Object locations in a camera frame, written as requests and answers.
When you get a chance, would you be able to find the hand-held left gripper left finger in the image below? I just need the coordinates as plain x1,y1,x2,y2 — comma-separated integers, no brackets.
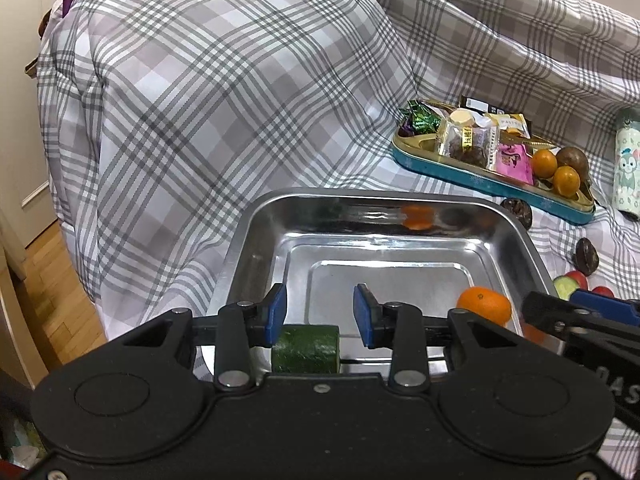
121,282,289,392

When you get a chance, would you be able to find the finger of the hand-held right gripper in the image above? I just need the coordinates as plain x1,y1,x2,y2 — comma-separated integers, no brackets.
522,291,602,344
569,288,640,329

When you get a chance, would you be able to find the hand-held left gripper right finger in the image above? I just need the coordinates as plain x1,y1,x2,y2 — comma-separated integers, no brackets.
352,283,519,395

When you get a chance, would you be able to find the cucumber slice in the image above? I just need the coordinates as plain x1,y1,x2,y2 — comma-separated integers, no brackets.
553,274,581,301

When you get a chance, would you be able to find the green cucumber piece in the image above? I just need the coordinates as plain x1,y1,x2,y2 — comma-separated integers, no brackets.
271,325,340,375

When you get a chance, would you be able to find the stainless steel tray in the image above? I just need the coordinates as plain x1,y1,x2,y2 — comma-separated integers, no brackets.
192,187,568,378

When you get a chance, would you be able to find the orange mandarin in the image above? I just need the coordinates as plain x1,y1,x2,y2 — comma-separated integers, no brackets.
456,286,513,325

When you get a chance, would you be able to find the dark wrinkled passion fruit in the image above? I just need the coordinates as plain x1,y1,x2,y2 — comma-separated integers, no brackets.
573,237,599,277
501,198,534,231

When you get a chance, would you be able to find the small orange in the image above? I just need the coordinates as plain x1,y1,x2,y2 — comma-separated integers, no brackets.
552,165,581,197
530,149,559,179

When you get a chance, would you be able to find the teal and gold tin tray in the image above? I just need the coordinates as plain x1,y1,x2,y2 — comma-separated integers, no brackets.
391,98,597,226

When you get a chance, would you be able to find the cartoon print bottle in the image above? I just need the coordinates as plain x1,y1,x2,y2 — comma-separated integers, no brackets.
610,106,640,221

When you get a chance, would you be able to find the brown passion fruit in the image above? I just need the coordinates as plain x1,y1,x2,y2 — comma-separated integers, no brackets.
555,146,591,184

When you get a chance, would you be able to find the pink snack packet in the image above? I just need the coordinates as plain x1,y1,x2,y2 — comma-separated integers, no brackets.
493,141,537,185

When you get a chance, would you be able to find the clear packet of brown snack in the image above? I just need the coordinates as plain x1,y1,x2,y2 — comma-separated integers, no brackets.
439,121,494,169

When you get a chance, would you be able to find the yellow and white snack packet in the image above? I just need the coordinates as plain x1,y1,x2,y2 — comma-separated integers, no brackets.
486,112,532,139

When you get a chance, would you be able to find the green foil candy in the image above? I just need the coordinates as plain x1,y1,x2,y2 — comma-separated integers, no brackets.
404,99,442,137

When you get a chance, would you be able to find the grey plaid blanket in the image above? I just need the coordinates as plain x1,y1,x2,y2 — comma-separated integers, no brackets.
36,0,640,466

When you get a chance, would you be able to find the black box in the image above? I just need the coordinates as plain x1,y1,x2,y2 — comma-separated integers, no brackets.
458,95,504,115

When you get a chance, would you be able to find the white door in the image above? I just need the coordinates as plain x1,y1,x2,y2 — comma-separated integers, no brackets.
0,0,68,252

